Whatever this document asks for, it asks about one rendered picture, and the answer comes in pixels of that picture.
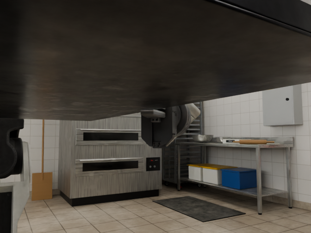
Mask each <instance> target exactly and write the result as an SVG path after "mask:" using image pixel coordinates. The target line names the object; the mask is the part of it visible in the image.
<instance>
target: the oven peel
mask: <svg viewBox="0 0 311 233"><path fill-rule="evenodd" d="M46 199H52V172H44V120H43V127H42V172H41V173H33V174H32V196H31V201H37V200H46Z"/></svg>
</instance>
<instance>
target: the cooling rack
mask: <svg viewBox="0 0 311 233"><path fill-rule="evenodd" d="M174 143H176V138H175V140H174ZM163 151H165V149H164V148H163ZM168 152H169V146H168ZM164 155H165V153H164V152H163V156H164ZM163 160H165V157H163ZM164 164H165V162H164V161H163V165H164ZM163 169H165V166H163ZM164 173H165V171H164V170H163V174H164ZM163 180H165V181H166V184H168V182H171V183H175V184H177V165H176V145H174V178H170V166H169V178H165V175H163ZM188 182H190V181H186V180H181V179H180V183H188Z"/></svg>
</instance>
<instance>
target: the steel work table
mask: <svg viewBox="0 0 311 233"><path fill-rule="evenodd" d="M237 138H238V137H231V139H237ZM244 139H251V140H267V141H274V143H279V144H223V143H219V142H217V140H216V138H215V137H214V138H212V140H211V141H210V142H208V143H175V145H177V190H178V191H180V179H181V180H186V181H190V182H194V183H199V184H203V185H204V188H206V186H207V185H208V186H212V187H216V188H221V189H225V190H230V191H234V192H239V193H243V194H247V195H251V196H257V208H258V214H259V215H262V197H263V196H271V195H277V194H283V193H288V207H289V208H292V180H291V157H290V147H293V137H244ZM180 145H187V146H203V164H205V163H206V146H213V147H251V148H256V178H257V187H254V188H247V189H241V190H239V189H234V188H230V187H225V186H222V184H219V185H216V184H211V183H206V182H203V181H197V180H193V179H189V178H180ZM269 147H286V170H287V191H285V190H279V189H273V188H268V187H263V186H261V153H260V148H269Z"/></svg>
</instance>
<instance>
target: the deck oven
mask: <svg viewBox="0 0 311 233"><path fill-rule="evenodd" d="M58 189H59V190H60V196H61V197H62V198H63V199H64V200H65V201H66V202H68V203H69V204H70V205H71V206H72V207H74V206H82V205H89V204H97V203H105V202H116V201H123V200H131V199H139V198H147V197H154V196H159V189H162V148H153V147H150V146H149V145H148V144H147V143H146V142H145V141H144V140H143V139H142V138H141V113H140V112H139V113H134V114H128V115H123V116H116V117H111V118H105V119H100V120H95V121H70V120H60V124H59V156H58Z"/></svg>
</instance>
